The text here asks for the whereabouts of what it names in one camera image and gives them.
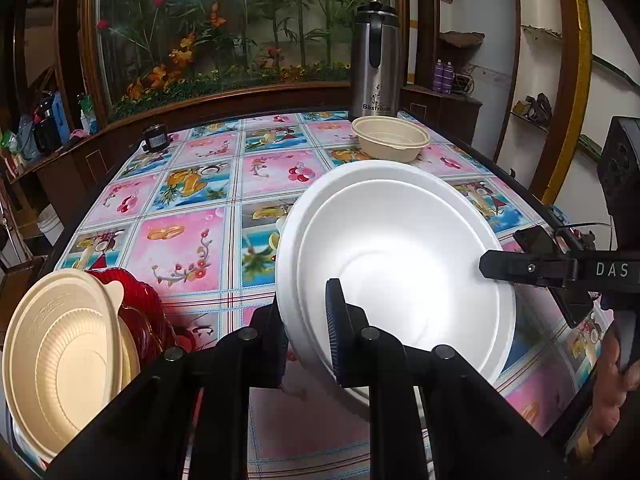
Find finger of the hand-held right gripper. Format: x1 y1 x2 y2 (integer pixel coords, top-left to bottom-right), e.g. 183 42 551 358
479 249 581 290

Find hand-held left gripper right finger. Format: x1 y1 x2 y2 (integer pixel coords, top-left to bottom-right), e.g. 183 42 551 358
325 278 576 480

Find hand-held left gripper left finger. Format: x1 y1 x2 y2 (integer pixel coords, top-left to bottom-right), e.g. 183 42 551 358
47 292 290 480

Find red glass plate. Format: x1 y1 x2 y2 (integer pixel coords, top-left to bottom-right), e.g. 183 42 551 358
87 268 166 361
150 325 198 356

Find white foam bowl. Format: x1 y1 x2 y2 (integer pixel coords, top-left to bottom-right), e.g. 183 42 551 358
296 180 502 378
275 159 517 408

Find beige plastic bowl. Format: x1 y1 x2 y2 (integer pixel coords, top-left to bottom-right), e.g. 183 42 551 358
351 116 432 164
117 327 142 386
2 268 126 463

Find person's right hand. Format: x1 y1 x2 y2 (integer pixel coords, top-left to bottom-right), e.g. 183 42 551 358
582 332 640 461

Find black eyeglasses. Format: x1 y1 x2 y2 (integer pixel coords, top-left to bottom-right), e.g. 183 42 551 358
550 220 616 253

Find printed fruit tablecloth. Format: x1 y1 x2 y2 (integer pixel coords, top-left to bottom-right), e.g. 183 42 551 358
55 110 616 480

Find dark small ornament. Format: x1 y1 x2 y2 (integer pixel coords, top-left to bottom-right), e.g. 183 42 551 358
515 92 553 122

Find wooden corner cabinet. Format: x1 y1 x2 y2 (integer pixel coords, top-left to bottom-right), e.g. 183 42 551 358
400 85 483 147

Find small black jar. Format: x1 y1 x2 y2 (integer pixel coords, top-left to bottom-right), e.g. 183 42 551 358
141 124 172 153

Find white bucket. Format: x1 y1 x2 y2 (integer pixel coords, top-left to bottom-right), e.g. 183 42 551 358
37 210 66 246

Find steel thermos jug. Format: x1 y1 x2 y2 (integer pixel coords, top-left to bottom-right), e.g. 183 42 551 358
350 0 402 120

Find wooden sideboard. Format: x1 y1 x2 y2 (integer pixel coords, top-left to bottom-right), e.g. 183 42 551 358
0 125 151 271

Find white green-capped bottle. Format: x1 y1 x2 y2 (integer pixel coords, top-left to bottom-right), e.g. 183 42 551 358
77 94 93 135

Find blue bottle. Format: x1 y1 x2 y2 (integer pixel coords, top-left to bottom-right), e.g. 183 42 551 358
52 92 71 143

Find artificial flower display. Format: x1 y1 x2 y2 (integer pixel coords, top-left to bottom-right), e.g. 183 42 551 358
82 0 408 121

